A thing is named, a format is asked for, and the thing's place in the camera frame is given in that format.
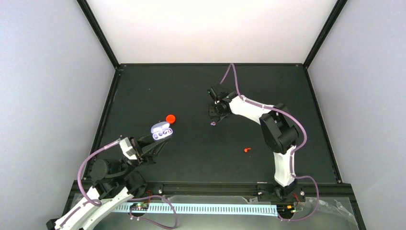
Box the orange round bottle cap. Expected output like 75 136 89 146
165 114 176 124

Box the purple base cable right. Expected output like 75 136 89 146
277 194 318 222

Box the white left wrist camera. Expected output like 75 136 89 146
119 138 138 160

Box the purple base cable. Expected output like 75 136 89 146
128 194 179 230
277 194 318 222

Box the black frame post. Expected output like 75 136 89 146
303 0 348 69
77 0 120 69

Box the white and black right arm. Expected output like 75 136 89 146
209 91 299 201

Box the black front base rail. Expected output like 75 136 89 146
65 181 359 204

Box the light blue slotted cable duct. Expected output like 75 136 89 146
113 202 278 217

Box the purple camera cable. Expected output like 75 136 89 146
77 137 123 207
219 63 320 204

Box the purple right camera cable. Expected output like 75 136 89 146
219 63 320 204

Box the black right rear frame post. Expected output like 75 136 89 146
303 0 348 69

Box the black left rear frame post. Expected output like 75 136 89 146
77 0 120 69

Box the lavender earbud charging case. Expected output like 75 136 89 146
150 122 173 141

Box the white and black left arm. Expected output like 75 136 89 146
46 135 170 230

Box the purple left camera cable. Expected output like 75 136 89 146
77 137 123 207

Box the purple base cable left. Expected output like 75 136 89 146
128 194 179 230

